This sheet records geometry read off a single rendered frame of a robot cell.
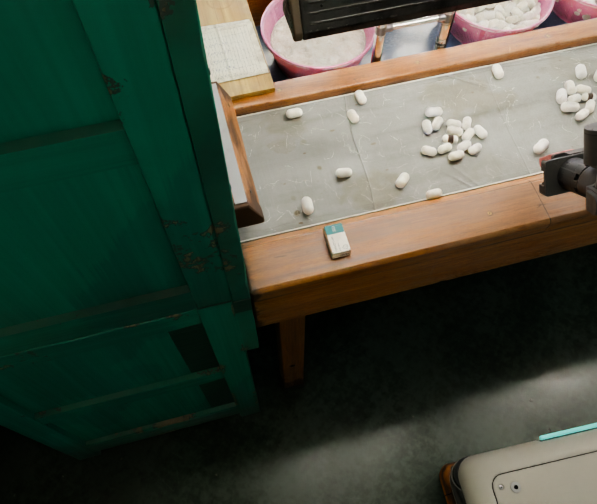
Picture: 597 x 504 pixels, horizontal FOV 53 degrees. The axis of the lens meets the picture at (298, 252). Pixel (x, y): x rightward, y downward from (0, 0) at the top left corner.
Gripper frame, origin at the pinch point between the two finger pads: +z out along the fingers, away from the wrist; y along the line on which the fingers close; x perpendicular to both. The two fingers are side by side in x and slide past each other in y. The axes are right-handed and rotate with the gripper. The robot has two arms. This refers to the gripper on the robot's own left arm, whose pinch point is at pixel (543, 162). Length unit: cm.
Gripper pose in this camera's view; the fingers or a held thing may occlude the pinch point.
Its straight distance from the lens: 121.8
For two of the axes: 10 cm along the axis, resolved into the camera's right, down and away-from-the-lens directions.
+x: 1.7, 9.1, 3.9
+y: -9.7, 2.3, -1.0
